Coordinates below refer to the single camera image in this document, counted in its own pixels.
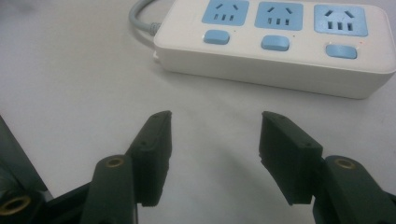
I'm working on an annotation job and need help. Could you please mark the white power strip blue sockets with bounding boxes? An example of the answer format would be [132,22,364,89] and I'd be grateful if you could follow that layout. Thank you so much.
[153,0,396,100]

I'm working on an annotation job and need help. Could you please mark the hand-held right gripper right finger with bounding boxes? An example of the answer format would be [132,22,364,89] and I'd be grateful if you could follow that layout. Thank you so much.
[259,110,396,224]

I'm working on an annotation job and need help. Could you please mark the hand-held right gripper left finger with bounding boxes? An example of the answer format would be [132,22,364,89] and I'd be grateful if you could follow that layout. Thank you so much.
[79,110,174,224]

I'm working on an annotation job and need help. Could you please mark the grey power strip cable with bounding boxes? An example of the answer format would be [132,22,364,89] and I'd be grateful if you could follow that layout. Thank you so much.
[128,0,163,35]

